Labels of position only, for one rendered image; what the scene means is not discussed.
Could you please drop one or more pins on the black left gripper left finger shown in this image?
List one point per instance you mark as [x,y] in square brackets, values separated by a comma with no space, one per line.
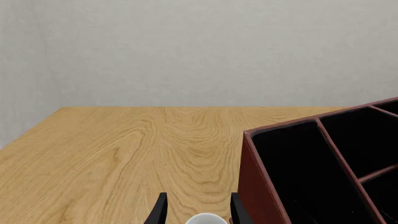
[160,210]

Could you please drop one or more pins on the red-brown desk caddy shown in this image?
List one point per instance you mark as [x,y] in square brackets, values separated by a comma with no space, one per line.
[311,168]

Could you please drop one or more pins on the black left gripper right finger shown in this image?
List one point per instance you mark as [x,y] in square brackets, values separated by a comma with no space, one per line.
[237,211]

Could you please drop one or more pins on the white mug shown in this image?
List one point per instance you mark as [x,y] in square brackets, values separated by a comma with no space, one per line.
[206,219]

